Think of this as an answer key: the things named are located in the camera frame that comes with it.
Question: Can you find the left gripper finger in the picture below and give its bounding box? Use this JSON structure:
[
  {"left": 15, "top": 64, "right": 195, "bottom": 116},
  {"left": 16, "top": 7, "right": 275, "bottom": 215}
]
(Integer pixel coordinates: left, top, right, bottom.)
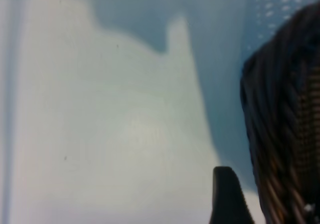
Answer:
[{"left": 208, "top": 166, "right": 256, "bottom": 224}]

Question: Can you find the dark brown wicker basket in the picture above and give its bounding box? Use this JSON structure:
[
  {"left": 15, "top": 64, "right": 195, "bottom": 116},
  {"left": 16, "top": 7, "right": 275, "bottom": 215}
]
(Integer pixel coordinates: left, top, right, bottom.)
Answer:
[{"left": 239, "top": 1, "right": 320, "bottom": 224}]

